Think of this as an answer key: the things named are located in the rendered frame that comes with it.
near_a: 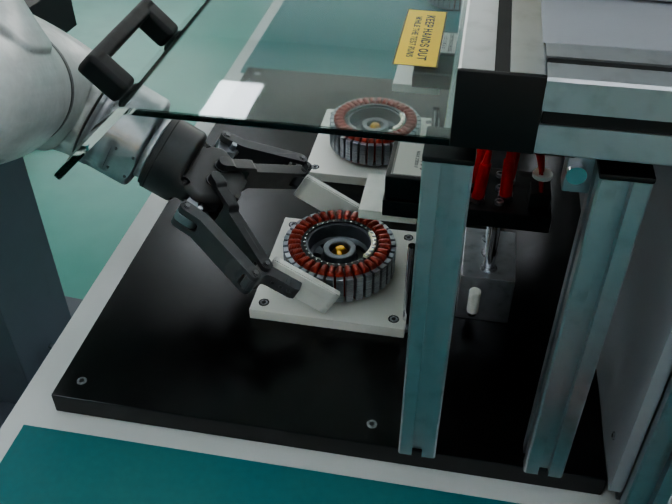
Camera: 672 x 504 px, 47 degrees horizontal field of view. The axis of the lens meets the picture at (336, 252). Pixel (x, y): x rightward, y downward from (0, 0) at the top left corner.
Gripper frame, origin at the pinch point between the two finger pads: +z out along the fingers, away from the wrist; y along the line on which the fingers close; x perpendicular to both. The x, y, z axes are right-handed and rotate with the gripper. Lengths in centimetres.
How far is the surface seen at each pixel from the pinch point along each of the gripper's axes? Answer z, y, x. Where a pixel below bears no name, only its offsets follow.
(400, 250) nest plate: 6.3, -4.0, 1.2
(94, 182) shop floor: -41, -114, -117
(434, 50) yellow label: -5.7, 8.8, 27.0
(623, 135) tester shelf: 2.5, 21.8, 34.3
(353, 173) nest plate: 0.1, -17.3, -2.4
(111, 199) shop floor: -34, -107, -113
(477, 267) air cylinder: 11.0, 2.3, 8.8
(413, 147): 0.0, -1.9, 13.6
